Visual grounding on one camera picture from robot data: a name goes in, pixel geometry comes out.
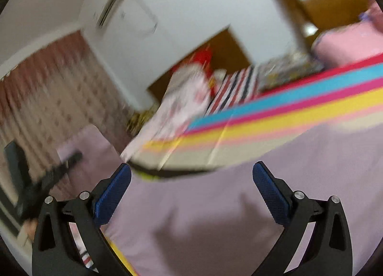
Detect tiger print blanket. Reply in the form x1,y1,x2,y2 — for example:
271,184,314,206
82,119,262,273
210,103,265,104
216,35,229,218
125,110,157,136

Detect white wall cable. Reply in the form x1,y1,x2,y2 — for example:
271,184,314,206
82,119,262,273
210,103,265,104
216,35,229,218
128,0,158,36

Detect colourful striped blanket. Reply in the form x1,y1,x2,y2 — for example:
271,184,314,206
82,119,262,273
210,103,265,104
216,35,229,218
106,53,383,276

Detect plaid bedsheet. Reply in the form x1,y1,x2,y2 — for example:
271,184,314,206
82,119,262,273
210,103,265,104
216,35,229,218
72,65,261,272

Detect carved wooden headboard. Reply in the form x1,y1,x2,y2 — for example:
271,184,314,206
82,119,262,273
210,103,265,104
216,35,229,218
271,0,372,52

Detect red pillow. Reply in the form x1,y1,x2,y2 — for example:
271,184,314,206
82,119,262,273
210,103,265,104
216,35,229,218
170,47,216,91

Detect grey zigzag pillow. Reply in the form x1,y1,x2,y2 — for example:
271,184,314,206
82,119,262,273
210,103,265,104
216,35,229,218
171,65,208,85

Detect white pink floral quilt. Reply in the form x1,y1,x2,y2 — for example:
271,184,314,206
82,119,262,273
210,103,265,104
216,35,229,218
120,65,210,163

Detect pink bedsheet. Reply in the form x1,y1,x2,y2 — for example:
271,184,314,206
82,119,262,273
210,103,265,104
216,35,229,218
311,19,383,66

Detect flat wooden headboard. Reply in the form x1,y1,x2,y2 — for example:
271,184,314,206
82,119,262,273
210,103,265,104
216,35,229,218
146,24,254,106

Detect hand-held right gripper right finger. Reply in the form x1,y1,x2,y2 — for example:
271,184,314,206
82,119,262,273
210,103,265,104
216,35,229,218
252,161,354,276

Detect white air conditioner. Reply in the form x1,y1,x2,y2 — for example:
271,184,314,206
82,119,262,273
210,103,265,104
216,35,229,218
94,0,130,29

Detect purple pants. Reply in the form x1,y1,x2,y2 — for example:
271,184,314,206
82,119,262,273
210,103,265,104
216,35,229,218
56,108,383,276

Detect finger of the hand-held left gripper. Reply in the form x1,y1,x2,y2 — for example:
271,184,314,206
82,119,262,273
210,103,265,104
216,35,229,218
41,151,83,187

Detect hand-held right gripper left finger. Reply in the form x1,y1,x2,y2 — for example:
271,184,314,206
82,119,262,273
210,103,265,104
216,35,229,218
31,163,133,276

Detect floral striped curtain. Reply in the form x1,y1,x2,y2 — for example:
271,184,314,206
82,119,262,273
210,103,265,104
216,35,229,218
0,30,134,207

